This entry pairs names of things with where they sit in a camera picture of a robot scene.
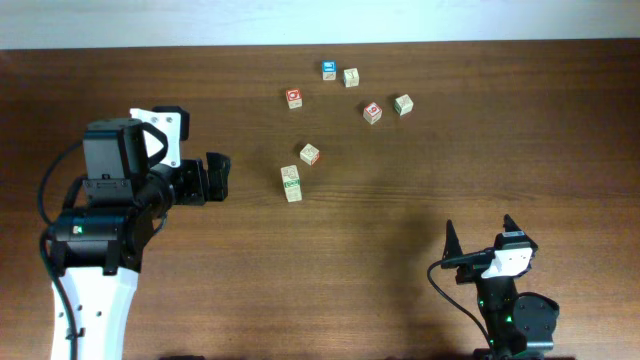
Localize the blue top wooden block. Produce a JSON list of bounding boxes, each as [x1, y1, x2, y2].
[[321, 60, 337, 81]]

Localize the right black cable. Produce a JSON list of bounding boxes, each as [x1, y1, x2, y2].
[[426, 252, 496, 351]]

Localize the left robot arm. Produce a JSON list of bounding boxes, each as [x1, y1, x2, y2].
[[39, 118, 231, 359]]

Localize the red number nine block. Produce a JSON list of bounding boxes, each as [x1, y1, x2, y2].
[[363, 102, 382, 125]]

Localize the black cable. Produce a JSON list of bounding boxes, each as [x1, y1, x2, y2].
[[426, 252, 496, 351], [36, 139, 86, 360]]

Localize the green edged picture block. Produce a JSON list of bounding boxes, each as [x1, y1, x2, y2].
[[280, 165, 302, 202]]

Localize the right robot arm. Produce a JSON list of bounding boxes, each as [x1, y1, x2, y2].
[[441, 215, 559, 359]]

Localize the red top wooden block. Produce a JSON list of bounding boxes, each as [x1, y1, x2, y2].
[[285, 88, 303, 109]]

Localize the plain wooden block letter J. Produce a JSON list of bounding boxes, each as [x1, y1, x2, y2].
[[343, 68, 360, 88]]

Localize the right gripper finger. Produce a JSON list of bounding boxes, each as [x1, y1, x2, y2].
[[442, 220, 463, 261], [502, 214, 538, 252]]

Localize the left black cable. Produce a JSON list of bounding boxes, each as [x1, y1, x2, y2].
[[36, 139, 86, 360]]

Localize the green sided wooden block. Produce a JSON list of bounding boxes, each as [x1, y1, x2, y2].
[[394, 94, 414, 116]]

